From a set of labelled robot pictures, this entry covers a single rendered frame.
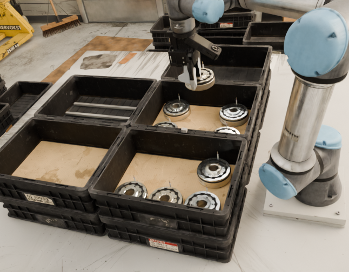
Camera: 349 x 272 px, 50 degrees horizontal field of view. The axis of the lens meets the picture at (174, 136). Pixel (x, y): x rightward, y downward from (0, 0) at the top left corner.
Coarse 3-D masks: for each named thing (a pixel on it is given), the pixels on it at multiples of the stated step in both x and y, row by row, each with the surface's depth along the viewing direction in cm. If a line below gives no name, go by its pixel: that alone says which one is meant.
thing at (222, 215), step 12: (156, 132) 120; (168, 132) 119; (180, 132) 118; (192, 132) 117; (120, 144) 117; (240, 156) 106; (240, 168) 104; (96, 180) 106; (96, 192) 103; (108, 192) 102; (228, 192) 96; (132, 204) 100; (144, 204) 98; (156, 204) 96; (168, 204) 96; (180, 204) 95; (228, 204) 93; (204, 216) 93; (216, 216) 92; (228, 216) 93
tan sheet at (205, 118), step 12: (192, 108) 144; (204, 108) 143; (216, 108) 142; (156, 120) 141; (168, 120) 140; (180, 120) 139; (192, 120) 138; (204, 120) 137; (216, 120) 136; (240, 132) 129
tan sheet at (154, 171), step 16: (144, 160) 125; (160, 160) 124; (176, 160) 123; (192, 160) 122; (128, 176) 120; (144, 176) 119; (160, 176) 118; (176, 176) 117; (192, 176) 116; (192, 192) 111; (224, 192) 109
